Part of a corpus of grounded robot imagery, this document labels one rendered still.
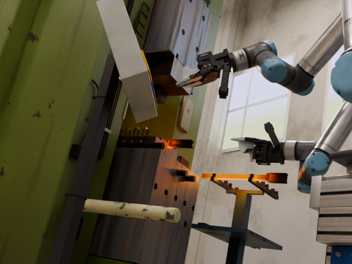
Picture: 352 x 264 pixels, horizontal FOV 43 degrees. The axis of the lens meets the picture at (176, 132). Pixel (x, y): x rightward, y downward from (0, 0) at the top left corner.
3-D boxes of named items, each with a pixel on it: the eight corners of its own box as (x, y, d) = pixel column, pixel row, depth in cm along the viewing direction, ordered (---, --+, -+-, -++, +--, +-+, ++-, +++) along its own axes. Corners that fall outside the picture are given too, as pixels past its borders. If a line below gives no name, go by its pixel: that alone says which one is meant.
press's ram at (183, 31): (205, 90, 225) (218, 23, 239) (169, 50, 194) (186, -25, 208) (135, 93, 246) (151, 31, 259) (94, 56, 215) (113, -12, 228)
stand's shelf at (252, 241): (282, 250, 226) (282, 246, 227) (246, 233, 197) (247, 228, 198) (230, 244, 244) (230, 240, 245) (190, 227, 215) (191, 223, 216)
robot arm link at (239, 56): (246, 73, 159) (249, 61, 151) (234, 76, 159) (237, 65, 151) (239, 55, 161) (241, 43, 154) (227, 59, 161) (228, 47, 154)
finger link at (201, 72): (188, 79, 155) (212, 71, 156) (190, 83, 154) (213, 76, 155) (188, 73, 151) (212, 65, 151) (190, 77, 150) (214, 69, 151)
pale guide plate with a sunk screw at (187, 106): (188, 132, 235) (194, 103, 241) (180, 125, 228) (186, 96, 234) (184, 132, 236) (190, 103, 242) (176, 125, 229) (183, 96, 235)
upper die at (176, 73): (189, 95, 211) (193, 77, 214) (170, 74, 195) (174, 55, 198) (118, 98, 232) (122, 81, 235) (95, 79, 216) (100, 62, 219)
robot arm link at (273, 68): (300, 73, 147) (285, 59, 155) (276, 58, 141) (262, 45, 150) (285, 92, 149) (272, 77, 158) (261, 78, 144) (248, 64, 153)
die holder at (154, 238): (182, 276, 194) (200, 177, 208) (135, 263, 163) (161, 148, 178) (83, 257, 221) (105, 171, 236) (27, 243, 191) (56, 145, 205)
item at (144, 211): (180, 226, 140) (183, 209, 142) (172, 222, 136) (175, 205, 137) (73, 212, 162) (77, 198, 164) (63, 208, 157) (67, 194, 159)
